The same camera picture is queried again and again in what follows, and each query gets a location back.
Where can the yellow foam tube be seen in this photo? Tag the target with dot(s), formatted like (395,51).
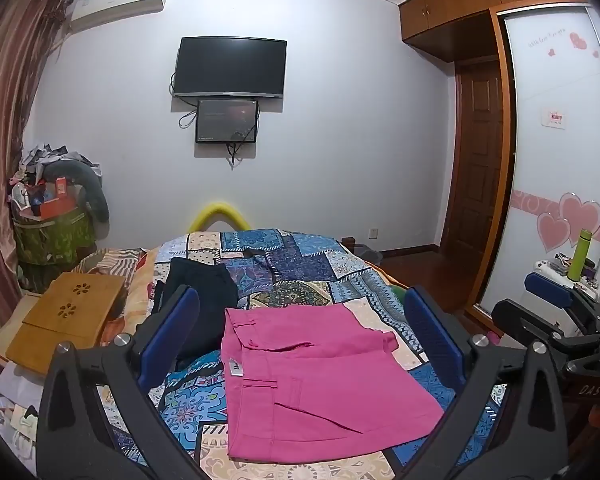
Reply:
(219,215)

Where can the pile of mixed clothes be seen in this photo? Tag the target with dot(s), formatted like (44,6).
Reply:
(50,157)

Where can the orange green fleece blanket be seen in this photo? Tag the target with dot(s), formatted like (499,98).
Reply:
(387,280)

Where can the wooden lap desk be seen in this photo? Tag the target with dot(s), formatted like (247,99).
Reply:
(65,317)

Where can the striped orange pillow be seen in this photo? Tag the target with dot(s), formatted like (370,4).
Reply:
(112,257)

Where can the grey neck pillow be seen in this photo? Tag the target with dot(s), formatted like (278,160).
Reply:
(92,187)

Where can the black wall television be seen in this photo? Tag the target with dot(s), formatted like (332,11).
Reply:
(230,66)

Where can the green water bottle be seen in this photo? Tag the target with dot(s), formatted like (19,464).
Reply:
(578,255)

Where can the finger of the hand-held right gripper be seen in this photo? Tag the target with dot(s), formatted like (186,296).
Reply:
(547,290)
(520,317)

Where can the white air conditioner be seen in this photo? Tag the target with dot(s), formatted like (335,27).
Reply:
(117,5)

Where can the white heart-print wardrobe door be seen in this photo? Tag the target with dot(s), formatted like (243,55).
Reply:
(555,150)

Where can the green fabric laundry basket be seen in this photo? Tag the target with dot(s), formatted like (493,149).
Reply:
(50,237)

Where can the orange box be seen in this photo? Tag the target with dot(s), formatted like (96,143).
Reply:
(55,200)

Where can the white suitcase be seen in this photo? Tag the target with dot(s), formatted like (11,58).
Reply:
(562,280)

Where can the brown wooden door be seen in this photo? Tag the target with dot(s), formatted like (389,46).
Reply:
(475,160)

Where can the patchwork printed blanket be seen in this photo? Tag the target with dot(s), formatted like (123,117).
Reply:
(300,270)

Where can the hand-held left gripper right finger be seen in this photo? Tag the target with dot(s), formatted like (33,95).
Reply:
(432,337)

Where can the small black wall monitor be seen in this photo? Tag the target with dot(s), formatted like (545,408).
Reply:
(226,121)

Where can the pink pants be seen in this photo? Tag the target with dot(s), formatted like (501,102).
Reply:
(300,380)

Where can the striped pink curtain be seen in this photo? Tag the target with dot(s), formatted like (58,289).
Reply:
(7,150)

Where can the dark navy pants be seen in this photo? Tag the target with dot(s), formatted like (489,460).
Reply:
(205,300)

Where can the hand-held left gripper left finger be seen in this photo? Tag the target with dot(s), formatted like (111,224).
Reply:
(182,322)

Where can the wooden overhead cabinet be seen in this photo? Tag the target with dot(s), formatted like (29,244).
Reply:
(460,2)

